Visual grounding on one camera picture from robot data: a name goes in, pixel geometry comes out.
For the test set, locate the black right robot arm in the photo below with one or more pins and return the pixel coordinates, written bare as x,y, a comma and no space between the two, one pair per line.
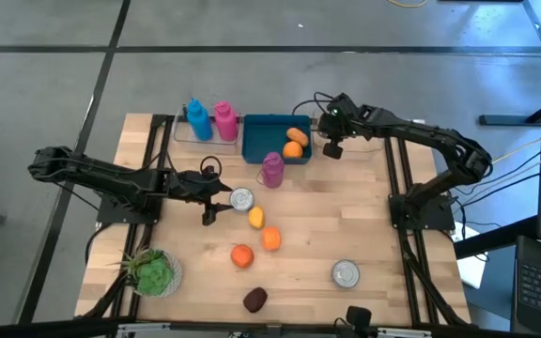
421,133

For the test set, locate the dark maroon food toy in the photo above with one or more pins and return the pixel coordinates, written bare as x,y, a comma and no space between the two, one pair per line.
255,299

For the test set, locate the white box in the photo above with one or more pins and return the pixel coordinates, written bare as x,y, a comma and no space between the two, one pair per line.
470,270

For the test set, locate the silver metal bracket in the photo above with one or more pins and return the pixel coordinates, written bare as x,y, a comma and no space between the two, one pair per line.
143,328
404,332

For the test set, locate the potted green succulent plant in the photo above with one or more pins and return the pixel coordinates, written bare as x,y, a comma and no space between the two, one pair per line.
153,277

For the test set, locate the small black clamp knob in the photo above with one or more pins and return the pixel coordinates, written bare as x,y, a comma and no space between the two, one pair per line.
184,112

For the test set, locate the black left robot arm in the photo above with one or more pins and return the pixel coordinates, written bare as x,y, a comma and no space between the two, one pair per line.
92,173

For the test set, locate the oblong orange-brown food toy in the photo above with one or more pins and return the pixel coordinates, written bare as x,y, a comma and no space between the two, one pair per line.
297,136

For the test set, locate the orange blocky food toy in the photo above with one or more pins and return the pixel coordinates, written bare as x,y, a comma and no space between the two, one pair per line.
271,239

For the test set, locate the clear plastic bin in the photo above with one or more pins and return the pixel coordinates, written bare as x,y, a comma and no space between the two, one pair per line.
364,145
179,138

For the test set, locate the black desk leg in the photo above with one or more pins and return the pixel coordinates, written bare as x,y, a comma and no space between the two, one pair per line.
496,239

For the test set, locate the round orange fruit toy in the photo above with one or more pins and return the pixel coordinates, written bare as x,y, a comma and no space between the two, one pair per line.
292,149

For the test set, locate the dark table crossbar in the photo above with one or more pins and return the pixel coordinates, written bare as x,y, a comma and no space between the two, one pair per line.
180,120

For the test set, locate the purple squeeze bottle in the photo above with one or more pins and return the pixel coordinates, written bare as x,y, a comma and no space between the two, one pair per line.
273,171

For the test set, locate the red-orange tomato toy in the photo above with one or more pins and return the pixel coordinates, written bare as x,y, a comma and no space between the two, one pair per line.
242,256

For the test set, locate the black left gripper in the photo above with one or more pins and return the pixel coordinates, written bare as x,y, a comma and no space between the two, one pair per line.
190,185

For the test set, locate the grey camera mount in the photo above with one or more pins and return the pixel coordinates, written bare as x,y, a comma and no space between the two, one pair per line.
274,329

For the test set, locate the pink squeeze bottle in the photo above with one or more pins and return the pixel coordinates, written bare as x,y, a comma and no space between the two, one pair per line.
226,124

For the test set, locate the teal plastic bin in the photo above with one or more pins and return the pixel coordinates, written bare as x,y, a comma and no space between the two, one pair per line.
266,136

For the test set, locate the blue squeeze bottle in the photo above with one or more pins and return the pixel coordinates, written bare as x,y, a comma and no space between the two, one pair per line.
200,124

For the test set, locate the black desk foot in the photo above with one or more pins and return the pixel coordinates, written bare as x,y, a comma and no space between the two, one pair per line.
505,120

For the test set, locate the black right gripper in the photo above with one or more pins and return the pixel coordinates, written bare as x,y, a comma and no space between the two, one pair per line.
341,117

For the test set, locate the silver-lid tin can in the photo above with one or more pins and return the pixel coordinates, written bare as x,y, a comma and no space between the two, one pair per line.
345,273
241,199

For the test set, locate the black frame beam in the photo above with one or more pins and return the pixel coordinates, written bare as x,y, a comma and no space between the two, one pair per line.
40,328

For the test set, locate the yellow food toy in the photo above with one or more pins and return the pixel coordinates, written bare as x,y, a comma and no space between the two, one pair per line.
256,217

